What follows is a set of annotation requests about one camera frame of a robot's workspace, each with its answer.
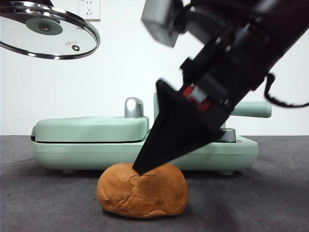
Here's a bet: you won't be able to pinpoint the glass lid with green knob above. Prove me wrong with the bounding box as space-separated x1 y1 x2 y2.
0 1 101 60

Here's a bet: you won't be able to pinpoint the brown potato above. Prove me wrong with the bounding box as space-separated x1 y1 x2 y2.
96 162 188 218

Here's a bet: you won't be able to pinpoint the mint green steamer pot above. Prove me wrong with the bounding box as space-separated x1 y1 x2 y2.
153 92 273 119

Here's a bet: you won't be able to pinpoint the silver control dial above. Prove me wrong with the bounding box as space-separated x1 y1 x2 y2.
218 128 237 143

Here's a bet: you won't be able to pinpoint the mint green griddle cover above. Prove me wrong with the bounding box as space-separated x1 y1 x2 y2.
30 97 150 143

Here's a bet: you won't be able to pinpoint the mint green breakfast machine base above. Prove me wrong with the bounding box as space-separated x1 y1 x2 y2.
32 130 258 175

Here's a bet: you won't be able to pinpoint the white wall socket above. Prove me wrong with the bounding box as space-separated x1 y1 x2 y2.
77 0 101 21

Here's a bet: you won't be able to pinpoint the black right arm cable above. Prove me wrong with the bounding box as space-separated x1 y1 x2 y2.
264 73 309 107

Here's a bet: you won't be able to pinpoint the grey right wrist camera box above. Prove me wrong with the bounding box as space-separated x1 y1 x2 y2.
141 0 191 48

